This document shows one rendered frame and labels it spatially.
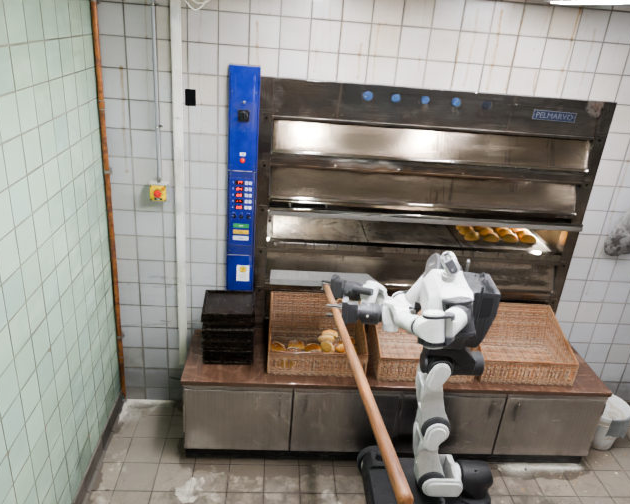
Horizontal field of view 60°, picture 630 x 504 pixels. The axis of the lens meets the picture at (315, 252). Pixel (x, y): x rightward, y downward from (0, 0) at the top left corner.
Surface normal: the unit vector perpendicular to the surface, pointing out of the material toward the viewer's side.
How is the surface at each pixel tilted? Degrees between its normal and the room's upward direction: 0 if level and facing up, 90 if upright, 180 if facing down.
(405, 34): 90
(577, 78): 90
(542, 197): 70
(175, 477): 0
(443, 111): 90
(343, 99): 90
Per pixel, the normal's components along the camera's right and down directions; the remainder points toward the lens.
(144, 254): 0.06, 0.40
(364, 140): 0.07, 0.07
